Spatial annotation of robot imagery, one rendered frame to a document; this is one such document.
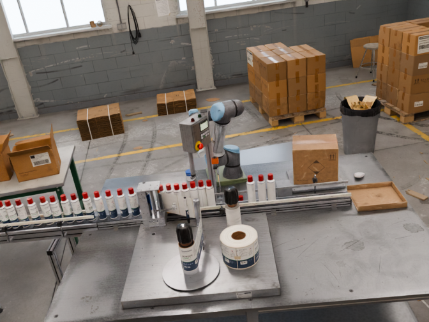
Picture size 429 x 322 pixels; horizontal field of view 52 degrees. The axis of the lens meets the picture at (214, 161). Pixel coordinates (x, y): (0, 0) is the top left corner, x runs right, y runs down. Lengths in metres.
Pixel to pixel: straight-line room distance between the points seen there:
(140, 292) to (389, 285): 1.24
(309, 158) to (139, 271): 1.34
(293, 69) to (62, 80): 4.11
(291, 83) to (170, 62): 2.71
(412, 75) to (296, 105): 1.50
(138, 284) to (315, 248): 0.99
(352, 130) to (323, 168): 2.15
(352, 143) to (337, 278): 3.03
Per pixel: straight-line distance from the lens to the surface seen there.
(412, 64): 6.05
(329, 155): 3.03
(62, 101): 8.36
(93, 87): 8.22
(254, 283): 2.30
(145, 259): 2.58
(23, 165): 4.05
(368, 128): 5.17
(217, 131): 2.96
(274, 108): 6.19
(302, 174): 3.09
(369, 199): 3.02
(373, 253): 2.58
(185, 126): 2.65
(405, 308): 3.19
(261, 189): 2.81
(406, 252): 2.62
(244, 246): 2.30
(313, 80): 6.26
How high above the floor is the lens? 2.44
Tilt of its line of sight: 27 degrees down
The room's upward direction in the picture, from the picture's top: 7 degrees counter-clockwise
